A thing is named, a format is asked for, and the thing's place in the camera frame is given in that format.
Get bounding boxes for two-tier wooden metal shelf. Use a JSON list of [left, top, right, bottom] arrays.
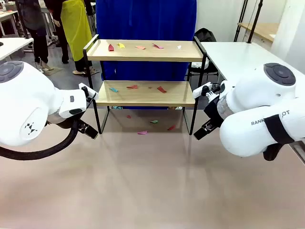
[[82, 34, 207, 136]]

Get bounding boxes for white side table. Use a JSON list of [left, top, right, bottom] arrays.
[[0, 37, 34, 62]]

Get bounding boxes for large white table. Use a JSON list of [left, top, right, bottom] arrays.
[[200, 42, 305, 84]]

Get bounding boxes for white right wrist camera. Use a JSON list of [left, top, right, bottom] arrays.
[[192, 82, 221, 101]]

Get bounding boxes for white plastic bag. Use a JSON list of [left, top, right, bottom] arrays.
[[191, 57, 209, 70]]

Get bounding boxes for black strap on arm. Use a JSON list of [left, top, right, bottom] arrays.
[[263, 114, 295, 145]]

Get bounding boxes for person in dark clothes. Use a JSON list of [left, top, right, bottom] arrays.
[[20, 0, 54, 72]]

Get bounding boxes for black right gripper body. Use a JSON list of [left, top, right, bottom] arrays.
[[204, 96, 225, 127]]

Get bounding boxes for light wooden background table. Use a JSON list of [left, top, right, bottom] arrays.
[[237, 22, 280, 44]]

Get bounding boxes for white background desk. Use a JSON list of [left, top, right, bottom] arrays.
[[0, 9, 19, 36]]

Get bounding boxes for person in yellow apron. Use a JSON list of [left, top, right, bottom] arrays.
[[44, 0, 100, 77]]

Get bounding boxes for black left arm cable sleeve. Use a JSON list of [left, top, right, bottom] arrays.
[[0, 119, 81, 161]]

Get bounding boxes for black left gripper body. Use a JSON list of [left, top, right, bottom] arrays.
[[76, 118, 90, 134]]

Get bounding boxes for black chair with backpack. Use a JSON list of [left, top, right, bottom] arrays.
[[188, 28, 220, 84]]

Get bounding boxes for black tripod pole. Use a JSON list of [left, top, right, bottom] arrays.
[[234, 0, 248, 42], [247, 0, 264, 44]]

